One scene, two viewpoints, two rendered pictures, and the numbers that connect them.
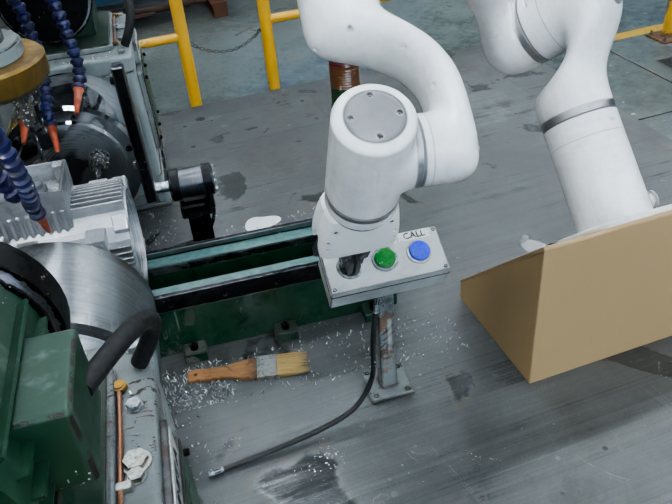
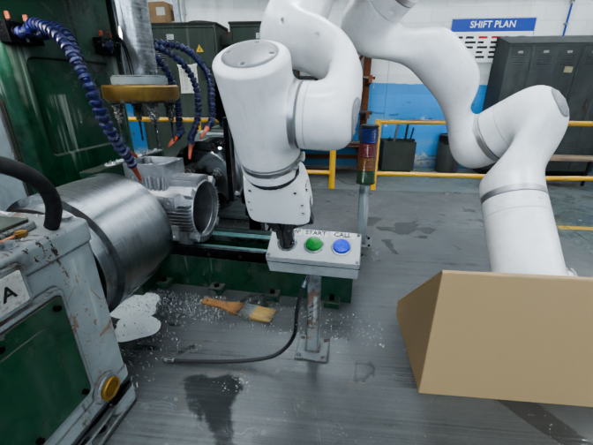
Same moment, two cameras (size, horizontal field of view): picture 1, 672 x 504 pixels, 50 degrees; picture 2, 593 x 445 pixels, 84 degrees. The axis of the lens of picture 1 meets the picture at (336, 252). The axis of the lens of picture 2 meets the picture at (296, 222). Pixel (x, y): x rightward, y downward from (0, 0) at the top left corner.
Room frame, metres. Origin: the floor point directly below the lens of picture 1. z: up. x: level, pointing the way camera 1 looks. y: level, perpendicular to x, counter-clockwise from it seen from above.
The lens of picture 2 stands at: (0.28, -0.24, 1.33)
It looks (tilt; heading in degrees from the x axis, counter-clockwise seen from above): 23 degrees down; 22
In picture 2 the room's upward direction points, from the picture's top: straight up
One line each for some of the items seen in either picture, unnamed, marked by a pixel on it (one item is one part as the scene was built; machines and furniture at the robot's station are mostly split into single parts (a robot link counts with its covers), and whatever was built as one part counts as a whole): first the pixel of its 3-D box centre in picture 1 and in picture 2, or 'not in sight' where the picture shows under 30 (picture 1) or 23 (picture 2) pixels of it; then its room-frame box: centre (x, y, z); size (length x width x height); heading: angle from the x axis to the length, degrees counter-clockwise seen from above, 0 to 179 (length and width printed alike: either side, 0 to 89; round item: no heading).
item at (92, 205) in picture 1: (74, 245); (174, 206); (0.98, 0.42, 1.01); 0.20 x 0.19 x 0.19; 100
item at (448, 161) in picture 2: not in sight; (448, 153); (6.23, -0.54, 0.30); 0.39 x 0.39 x 0.60
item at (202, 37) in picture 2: not in sight; (189, 115); (3.80, 2.62, 0.99); 1.02 x 0.49 x 1.98; 106
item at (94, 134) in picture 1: (77, 142); (219, 169); (1.30, 0.49, 1.04); 0.41 x 0.25 x 0.25; 11
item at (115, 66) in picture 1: (136, 135); (230, 160); (1.14, 0.32, 1.12); 0.04 x 0.03 x 0.26; 101
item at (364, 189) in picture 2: not in sight; (364, 188); (1.38, -0.05, 1.01); 0.08 x 0.08 x 0.42; 11
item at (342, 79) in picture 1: (344, 74); (366, 162); (1.38, -0.05, 1.10); 0.06 x 0.06 x 0.04
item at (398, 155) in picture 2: not in sight; (397, 147); (5.92, 0.24, 0.41); 0.52 x 0.47 x 0.82; 106
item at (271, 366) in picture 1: (249, 369); (236, 308); (0.87, 0.16, 0.80); 0.21 x 0.05 x 0.01; 93
